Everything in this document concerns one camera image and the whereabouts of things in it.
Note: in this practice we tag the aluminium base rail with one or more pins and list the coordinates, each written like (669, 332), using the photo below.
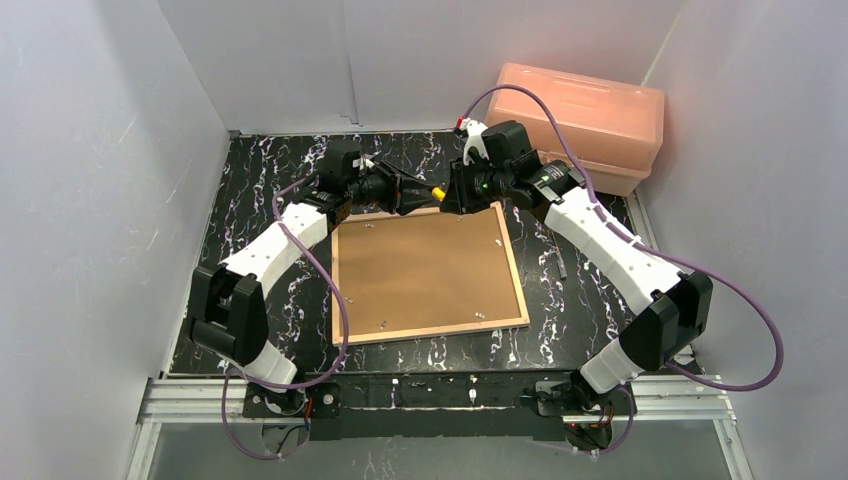
(657, 398)

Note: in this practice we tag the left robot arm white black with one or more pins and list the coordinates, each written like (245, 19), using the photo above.
(226, 309)

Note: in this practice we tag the yellow handled screwdriver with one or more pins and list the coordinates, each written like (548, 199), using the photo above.
(438, 193)

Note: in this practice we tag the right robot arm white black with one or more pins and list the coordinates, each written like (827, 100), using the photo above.
(670, 307)

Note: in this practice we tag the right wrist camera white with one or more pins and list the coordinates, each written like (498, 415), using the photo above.
(471, 132)

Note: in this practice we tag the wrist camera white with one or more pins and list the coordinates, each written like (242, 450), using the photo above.
(471, 132)
(365, 163)

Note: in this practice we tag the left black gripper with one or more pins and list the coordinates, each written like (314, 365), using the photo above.
(399, 196)

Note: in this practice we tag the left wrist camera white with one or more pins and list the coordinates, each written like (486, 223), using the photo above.
(365, 163)

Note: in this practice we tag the white wooden photo frame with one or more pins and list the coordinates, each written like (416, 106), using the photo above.
(423, 275)

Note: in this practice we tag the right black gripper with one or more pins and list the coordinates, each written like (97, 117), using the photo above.
(457, 192)

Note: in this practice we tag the pink plastic storage box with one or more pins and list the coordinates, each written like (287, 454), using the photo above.
(614, 129)

